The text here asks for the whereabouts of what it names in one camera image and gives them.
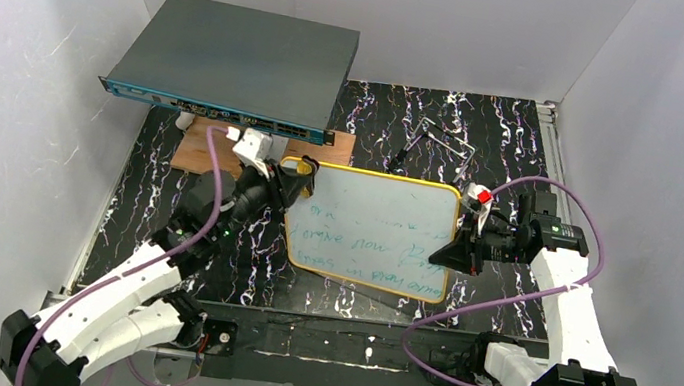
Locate yellow black eraser pad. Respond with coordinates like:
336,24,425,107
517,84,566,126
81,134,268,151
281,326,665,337
296,155,319,176

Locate yellow-framed whiteboard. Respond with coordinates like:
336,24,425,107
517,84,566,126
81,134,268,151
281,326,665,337
284,162,461,304

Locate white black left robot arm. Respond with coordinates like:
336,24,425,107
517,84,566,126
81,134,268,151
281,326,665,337
0,157,319,386

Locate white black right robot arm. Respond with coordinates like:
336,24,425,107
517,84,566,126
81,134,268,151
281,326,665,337
417,184,637,386

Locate plywood board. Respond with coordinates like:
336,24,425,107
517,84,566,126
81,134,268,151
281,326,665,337
170,117,356,178

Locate green white cylinder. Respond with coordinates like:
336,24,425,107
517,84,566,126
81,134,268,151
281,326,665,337
175,111,195,132

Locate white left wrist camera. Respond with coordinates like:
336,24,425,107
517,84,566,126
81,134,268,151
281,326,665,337
226,127,273,177

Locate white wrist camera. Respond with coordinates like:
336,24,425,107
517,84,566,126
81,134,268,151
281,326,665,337
461,183,493,233
226,127,273,177

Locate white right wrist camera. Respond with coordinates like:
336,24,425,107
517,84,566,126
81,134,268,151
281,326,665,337
461,183,493,233

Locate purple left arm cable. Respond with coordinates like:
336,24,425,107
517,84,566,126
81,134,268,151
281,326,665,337
12,102,239,386

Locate grey blue network switch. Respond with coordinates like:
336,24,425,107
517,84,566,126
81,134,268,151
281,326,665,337
99,0,360,146

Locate black grey wire stripper pliers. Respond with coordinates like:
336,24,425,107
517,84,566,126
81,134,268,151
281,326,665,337
386,117,476,185

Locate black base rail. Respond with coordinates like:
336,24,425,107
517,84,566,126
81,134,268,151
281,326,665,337
32,269,636,386

